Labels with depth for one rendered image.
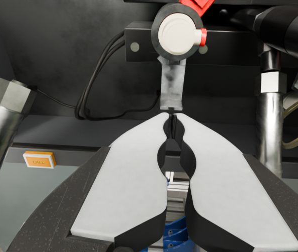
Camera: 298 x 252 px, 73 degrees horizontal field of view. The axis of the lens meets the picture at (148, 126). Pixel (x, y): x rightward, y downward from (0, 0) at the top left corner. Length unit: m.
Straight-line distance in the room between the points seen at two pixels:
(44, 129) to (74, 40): 0.19
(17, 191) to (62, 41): 2.06
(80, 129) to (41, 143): 0.08
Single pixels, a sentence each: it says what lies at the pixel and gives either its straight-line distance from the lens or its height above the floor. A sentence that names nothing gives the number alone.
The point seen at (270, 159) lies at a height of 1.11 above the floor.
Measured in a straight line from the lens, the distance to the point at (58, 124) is 0.48.
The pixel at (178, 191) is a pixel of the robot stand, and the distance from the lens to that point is 1.59.
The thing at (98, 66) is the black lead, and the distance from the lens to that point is 0.25.
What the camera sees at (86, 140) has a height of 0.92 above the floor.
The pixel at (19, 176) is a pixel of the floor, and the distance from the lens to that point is 2.21.
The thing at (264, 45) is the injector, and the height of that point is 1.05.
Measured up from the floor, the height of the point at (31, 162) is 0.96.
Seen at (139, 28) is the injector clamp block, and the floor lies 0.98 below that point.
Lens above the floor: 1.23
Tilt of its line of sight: 58 degrees down
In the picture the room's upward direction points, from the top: 174 degrees counter-clockwise
